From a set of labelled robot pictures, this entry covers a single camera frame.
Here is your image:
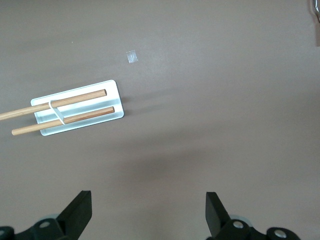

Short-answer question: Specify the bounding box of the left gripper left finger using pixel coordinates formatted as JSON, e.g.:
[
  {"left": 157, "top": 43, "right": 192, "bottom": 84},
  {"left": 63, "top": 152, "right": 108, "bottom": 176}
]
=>
[{"left": 29, "top": 190, "right": 93, "bottom": 240}]

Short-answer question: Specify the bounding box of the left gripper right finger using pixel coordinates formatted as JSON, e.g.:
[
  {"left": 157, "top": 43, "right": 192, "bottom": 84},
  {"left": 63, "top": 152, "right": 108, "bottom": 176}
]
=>
[{"left": 205, "top": 191, "right": 253, "bottom": 240}]

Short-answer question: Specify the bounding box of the wooden rod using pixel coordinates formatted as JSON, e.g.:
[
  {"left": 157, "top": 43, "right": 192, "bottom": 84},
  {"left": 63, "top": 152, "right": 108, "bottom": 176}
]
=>
[
  {"left": 11, "top": 106, "right": 116, "bottom": 137},
  {"left": 0, "top": 88, "right": 109, "bottom": 122}
]

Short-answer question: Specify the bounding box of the white rack base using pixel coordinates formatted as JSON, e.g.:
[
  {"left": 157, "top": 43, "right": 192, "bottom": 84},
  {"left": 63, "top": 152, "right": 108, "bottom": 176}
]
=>
[{"left": 30, "top": 79, "right": 125, "bottom": 137}]

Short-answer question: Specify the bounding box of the clear tape piece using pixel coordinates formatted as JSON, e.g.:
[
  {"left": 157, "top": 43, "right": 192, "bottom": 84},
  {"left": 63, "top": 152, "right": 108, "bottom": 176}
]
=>
[{"left": 125, "top": 49, "right": 139, "bottom": 64}]

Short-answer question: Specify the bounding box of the metal cutting board handle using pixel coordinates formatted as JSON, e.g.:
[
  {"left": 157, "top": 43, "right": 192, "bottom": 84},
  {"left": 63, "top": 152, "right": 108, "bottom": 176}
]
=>
[{"left": 310, "top": 0, "right": 320, "bottom": 24}]

